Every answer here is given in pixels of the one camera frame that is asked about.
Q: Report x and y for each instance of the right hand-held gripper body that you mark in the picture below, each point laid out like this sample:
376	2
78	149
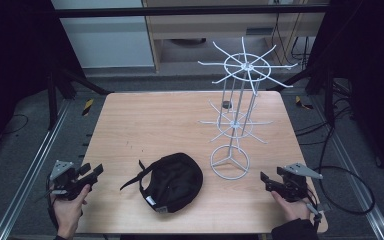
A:
293	186

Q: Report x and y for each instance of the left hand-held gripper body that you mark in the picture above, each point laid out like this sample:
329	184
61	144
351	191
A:
67	181

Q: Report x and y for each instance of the black baseball cap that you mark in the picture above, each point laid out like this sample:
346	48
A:
173	182

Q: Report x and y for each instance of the person's right hand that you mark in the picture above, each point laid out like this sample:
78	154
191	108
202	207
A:
291	208

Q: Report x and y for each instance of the person's left hand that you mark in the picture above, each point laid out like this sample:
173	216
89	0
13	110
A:
67	213

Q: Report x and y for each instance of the yellow black striped marker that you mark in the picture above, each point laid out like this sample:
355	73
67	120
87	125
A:
302	103
87	107

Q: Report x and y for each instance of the black metal stand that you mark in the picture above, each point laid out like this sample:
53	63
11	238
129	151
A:
328	96
52	100

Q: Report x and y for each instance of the small black round knob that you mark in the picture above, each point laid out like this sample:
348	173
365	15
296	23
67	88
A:
227	104

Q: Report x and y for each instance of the black curtain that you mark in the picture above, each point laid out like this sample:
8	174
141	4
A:
16	66
373	83

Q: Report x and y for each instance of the white cabinet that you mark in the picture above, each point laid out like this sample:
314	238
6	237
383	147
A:
106	40

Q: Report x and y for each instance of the wooden shelf unit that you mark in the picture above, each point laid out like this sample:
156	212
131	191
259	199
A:
193	25

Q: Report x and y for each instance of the black horizontal bar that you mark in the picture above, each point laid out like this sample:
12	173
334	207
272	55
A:
180	11

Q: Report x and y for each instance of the aluminium floor rail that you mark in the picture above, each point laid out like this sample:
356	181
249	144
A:
33	166
356	170

